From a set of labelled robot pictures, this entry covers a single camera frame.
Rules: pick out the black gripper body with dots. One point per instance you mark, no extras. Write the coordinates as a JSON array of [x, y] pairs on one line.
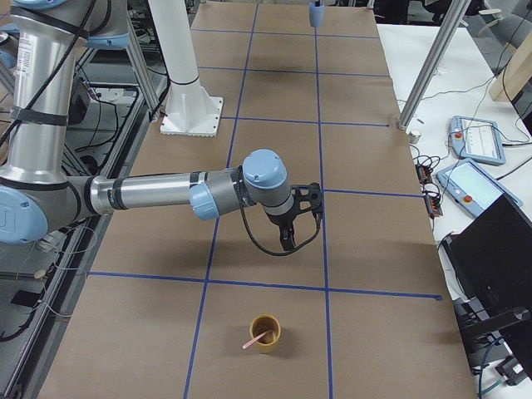
[[283, 228]]

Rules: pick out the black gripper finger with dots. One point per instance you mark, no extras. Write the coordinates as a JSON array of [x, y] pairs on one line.
[[283, 238], [290, 238]]

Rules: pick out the pink chopstick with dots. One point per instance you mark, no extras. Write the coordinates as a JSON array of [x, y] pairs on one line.
[[255, 339]]

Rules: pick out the light blue plastic cup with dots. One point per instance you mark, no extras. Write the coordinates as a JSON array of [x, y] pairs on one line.
[[316, 13]]

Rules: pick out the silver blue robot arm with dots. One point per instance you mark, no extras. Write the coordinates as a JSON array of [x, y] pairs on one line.
[[38, 198]]

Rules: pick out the tan wooden cup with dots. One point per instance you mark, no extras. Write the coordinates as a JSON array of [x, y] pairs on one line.
[[269, 329]]

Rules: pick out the small metal cylinder weight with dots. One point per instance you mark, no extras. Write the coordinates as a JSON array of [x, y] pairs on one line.
[[414, 137]]

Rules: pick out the near blue teach pendant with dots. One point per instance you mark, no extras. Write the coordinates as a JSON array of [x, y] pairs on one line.
[[472, 187]]

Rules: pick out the blue teach pendant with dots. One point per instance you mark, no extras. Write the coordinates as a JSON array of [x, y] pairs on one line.
[[476, 139], [472, 187]]

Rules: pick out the black monitor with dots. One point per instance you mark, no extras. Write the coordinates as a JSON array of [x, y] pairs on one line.
[[492, 260]]

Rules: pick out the far blue teach pendant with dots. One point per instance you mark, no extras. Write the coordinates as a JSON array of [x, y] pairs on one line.
[[476, 139]]

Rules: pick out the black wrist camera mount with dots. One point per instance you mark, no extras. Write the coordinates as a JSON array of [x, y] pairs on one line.
[[308, 198]]

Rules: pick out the white camera mast pedestal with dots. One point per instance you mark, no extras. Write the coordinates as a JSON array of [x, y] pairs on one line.
[[189, 109]]

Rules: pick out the aluminium frame post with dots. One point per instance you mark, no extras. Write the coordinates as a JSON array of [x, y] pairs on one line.
[[451, 21]]

